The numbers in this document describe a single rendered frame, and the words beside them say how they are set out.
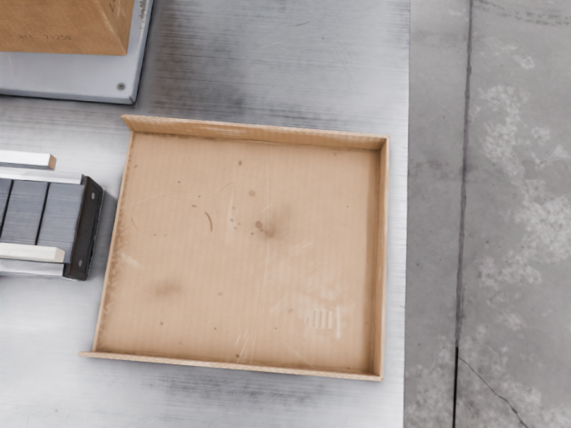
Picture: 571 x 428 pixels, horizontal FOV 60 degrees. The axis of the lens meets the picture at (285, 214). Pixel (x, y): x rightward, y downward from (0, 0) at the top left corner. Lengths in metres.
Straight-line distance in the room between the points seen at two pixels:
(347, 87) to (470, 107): 1.05
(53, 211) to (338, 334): 0.32
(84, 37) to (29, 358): 0.36
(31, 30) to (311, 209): 0.37
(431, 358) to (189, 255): 0.98
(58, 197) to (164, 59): 0.22
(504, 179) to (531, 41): 0.49
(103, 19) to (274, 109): 0.21
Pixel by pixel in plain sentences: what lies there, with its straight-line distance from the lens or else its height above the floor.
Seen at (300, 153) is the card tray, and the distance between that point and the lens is 0.58.
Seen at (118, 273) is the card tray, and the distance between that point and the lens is 0.57.
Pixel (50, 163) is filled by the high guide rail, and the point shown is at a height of 0.96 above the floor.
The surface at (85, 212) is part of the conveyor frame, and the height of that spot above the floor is 0.86.
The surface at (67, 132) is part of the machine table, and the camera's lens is 0.65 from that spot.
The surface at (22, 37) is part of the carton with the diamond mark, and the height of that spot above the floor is 0.88.
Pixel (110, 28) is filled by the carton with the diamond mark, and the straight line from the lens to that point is 0.61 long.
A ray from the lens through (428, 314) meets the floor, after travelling 1.43.
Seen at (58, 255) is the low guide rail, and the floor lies 0.91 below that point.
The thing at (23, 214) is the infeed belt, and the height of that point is 0.88.
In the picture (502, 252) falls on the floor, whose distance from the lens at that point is 1.53.
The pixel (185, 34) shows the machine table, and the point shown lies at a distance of 0.67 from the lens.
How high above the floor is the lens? 1.37
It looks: 75 degrees down
